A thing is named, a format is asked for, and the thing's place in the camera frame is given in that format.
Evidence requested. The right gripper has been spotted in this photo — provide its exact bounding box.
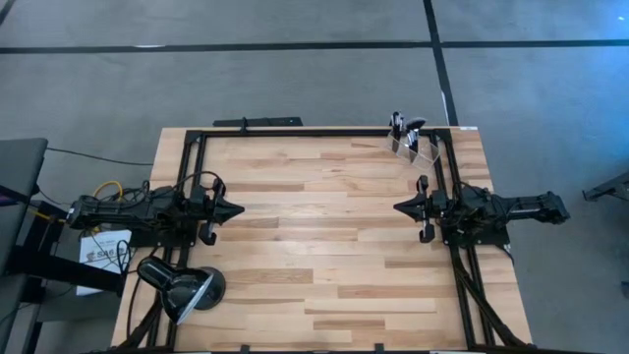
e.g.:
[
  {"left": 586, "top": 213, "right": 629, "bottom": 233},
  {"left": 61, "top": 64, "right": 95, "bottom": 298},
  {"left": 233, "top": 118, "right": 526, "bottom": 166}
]
[{"left": 392, "top": 174, "right": 451, "bottom": 245}]

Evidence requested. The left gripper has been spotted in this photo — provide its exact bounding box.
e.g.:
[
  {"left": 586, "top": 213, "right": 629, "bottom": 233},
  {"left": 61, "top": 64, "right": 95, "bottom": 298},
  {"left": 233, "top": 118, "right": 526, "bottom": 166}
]
[{"left": 189, "top": 176, "right": 246, "bottom": 246}]

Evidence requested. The clear acrylic brush organizer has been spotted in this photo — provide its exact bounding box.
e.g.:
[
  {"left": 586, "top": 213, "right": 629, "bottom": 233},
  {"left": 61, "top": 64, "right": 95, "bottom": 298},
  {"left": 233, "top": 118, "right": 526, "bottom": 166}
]
[{"left": 384, "top": 124, "right": 441, "bottom": 172}]

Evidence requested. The black desk lamp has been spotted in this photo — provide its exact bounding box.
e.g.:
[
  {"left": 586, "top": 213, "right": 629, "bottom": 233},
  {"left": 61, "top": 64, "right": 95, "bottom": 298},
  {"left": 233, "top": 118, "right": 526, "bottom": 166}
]
[{"left": 136, "top": 255, "right": 228, "bottom": 326}]

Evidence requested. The black bar with green light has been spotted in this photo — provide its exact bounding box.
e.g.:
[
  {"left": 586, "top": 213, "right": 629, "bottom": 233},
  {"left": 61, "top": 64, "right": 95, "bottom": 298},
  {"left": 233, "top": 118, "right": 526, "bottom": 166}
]
[{"left": 212, "top": 116, "right": 304, "bottom": 128}]

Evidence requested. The white printed paper sheet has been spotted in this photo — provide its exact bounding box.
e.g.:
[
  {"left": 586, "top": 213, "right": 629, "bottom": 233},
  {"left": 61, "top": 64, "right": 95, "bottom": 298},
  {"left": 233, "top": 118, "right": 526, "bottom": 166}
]
[{"left": 76, "top": 229, "right": 134, "bottom": 297}]

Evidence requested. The black floor beam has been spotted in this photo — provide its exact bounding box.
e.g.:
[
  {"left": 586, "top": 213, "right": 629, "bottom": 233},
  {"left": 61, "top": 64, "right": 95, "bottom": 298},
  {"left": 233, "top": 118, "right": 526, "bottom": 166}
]
[{"left": 7, "top": 243, "right": 127, "bottom": 296}]

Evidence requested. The grey equipment stand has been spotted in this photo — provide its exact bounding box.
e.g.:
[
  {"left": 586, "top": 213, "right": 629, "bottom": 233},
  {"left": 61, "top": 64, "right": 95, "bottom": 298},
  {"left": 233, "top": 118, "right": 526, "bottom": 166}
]
[{"left": 582, "top": 170, "right": 629, "bottom": 203}]

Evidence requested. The grey padded chair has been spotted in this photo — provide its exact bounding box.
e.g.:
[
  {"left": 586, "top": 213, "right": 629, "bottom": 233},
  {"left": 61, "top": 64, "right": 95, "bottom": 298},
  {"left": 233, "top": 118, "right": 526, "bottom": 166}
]
[{"left": 0, "top": 137, "right": 50, "bottom": 354}]

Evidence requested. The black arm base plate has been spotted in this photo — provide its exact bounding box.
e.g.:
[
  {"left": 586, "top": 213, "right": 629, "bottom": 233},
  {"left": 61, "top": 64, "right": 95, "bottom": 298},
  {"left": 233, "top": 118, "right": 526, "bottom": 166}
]
[
  {"left": 111, "top": 223, "right": 200, "bottom": 249},
  {"left": 438, "top": 215, "right": 512, "bottom": 247}
]

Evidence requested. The black floor cable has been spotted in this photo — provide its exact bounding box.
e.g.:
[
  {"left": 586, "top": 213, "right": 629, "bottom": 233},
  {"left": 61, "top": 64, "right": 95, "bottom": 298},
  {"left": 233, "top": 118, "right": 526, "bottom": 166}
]
[{"left": 46, "top": 147, "right": 156, "bottom": 168}]

